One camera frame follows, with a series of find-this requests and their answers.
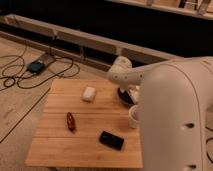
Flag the black rectangular box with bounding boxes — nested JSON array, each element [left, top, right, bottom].
[[99, 131, 124, 150]]

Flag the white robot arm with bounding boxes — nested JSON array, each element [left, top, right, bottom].
[[107, 56, 213, 171]]

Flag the blue power adapter box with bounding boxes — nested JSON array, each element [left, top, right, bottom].
[[27, 61, 45, 74]]

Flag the white object in bowl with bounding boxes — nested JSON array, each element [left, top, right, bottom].
[[129, 89, 139, 104]]

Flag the black floor cables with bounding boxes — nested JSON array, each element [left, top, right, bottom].
[[0, 39, 81, 90]]

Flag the black bowl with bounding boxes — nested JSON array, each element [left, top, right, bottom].
[[117, 89, 134, 107]]

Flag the black cable at right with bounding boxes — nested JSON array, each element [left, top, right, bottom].
[[204, 125, 213, 165]]

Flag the long wooden rail frame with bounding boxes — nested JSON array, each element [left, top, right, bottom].
[[0, 13, 213, 73]]

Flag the wooden table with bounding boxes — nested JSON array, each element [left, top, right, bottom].
[[26, 79, 143, 168]]

